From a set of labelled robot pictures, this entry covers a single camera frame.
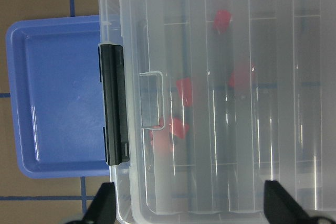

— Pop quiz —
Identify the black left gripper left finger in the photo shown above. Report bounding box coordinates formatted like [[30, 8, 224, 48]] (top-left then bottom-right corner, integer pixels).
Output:
[[59, 182, 117, 223]]

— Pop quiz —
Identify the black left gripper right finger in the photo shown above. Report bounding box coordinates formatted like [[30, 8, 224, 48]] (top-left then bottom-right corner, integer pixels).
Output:
[[264, 180, 335, 224]]

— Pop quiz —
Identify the clear plastic box lid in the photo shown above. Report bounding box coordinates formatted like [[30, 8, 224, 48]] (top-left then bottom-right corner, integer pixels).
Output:
[[99, 0, 335, 223]]

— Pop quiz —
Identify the red block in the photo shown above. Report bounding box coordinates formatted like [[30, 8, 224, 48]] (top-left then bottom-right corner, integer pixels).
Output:
[[149, 118, 190, 154], [213, 9, 232, 34], [176, 77, 193, 107], [228, 63, 256, 89]]

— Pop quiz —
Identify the red block in box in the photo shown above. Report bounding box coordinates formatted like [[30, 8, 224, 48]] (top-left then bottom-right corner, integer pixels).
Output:
[[176, 77, 193, 107], [228, 63, 256, 89], [149, 118, 190, 154]]

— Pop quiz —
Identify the black box latch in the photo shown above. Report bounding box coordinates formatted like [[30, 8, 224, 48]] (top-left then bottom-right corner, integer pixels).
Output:
[[99, 44, 130, 166]]

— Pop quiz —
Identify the blue plastic tray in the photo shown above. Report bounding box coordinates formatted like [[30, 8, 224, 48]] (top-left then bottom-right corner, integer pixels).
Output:
[[6, 16, 109, 178]]

